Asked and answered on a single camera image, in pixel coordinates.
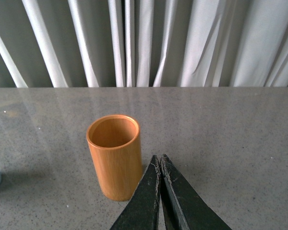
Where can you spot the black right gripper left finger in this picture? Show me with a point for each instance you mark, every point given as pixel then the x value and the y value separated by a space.
pixel 142 210

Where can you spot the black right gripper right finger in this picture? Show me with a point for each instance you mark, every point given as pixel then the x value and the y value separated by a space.
pixel 183 208

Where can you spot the orange bamboo chopstick holder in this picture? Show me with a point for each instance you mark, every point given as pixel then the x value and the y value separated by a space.
pixel 115 145

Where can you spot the grey pleated curtain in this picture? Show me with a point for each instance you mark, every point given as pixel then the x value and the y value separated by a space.
pixel 142 43

